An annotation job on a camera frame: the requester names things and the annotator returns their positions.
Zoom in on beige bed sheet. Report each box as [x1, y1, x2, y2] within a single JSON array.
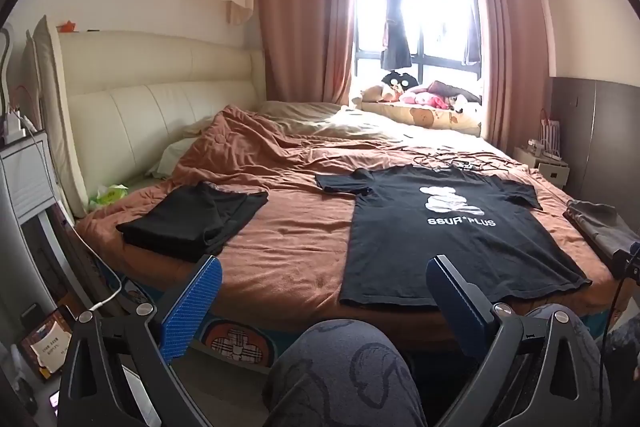
[[257, 101, 426, 142]]

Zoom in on white charging cable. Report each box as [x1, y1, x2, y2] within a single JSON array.
[[20, 117, 123, 310]]

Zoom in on beige plush toy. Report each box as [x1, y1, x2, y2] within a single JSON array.
[[350, 84, 401, 105]]

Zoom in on bear print cushion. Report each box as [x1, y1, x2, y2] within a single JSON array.
[[360, 101, 483, 138]]

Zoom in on folded black clothes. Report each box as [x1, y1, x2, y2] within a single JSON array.
[[116, 181, 270, 264]]

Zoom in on brown blanket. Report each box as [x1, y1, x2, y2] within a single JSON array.
[[75, 104, 616, 348]]

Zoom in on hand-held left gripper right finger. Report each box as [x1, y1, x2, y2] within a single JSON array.
[[425, 254, 608, 427]]

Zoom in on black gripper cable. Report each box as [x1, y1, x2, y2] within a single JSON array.
[[597, 277, 631, 408]]

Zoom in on green tissue packet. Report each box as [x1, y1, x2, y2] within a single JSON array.
[[90, 184, 128, 210]]

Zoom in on grey clothes pile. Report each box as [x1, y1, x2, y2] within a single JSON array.
[[562, 199, 640, 258]]

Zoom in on black printed t-shirt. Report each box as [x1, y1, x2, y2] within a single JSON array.
[[315, 164, 591, 308]]

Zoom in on white nightstand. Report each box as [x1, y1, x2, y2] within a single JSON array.
[[514, 146, 571, 182]]

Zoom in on window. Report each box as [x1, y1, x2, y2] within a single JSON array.
[[352, 0, 483, 82]]

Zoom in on hanging dark garment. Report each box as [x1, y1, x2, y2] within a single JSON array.
[[380, 0, 413, 70]]

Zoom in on pink plush toy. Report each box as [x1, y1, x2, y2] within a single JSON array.
[[400, 87, 451, 108]]

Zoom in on white pillow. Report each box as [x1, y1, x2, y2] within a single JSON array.
[[145, 117, 221, 180]]

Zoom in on black and white plush toy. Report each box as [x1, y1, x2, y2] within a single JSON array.
[[382, 72, 418, 90]]

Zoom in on cream upright cushion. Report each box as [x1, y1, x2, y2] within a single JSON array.
[[31, 14, 91, 220]]

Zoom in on cream padded headboard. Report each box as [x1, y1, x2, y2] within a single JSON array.
[[57, 29, 267, 202]]

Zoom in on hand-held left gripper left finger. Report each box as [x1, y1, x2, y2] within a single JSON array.
[[57, 254, 223, 427]]

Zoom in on orange picture box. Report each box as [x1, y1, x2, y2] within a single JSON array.
[[17, 307, 76, 380]]

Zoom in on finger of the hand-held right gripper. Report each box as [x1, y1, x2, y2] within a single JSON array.
[[607, 243, 640, 280]]

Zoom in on pink curtain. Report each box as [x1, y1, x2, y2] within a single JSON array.
[[255, 0, 356, 105], [467, 0, 556, 158]]

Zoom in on black cables on bed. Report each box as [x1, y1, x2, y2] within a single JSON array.
[[400, 147, 531, 172]]

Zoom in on person's left leg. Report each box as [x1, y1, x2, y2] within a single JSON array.
[[262, 319, 428, 427]]

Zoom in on grey bedside cabinet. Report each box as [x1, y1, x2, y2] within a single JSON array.
[[0, 134, 76, 308]]

